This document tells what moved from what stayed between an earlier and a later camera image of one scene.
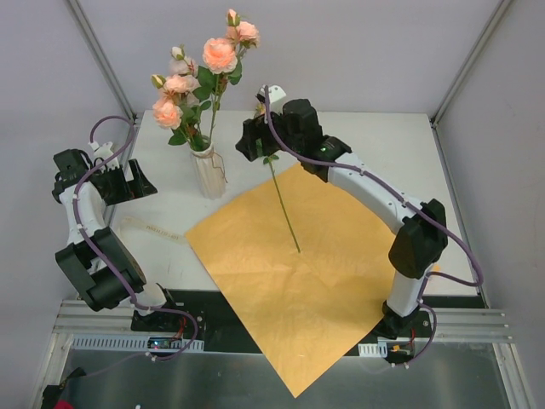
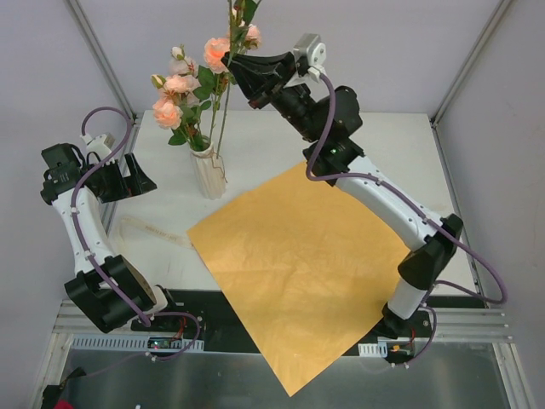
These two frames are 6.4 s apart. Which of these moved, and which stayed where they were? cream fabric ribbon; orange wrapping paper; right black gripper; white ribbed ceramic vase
Moved: right black gripper
Stayed: orange wrapping paper; cream fabric ribbon; white ribbed ceramic vase
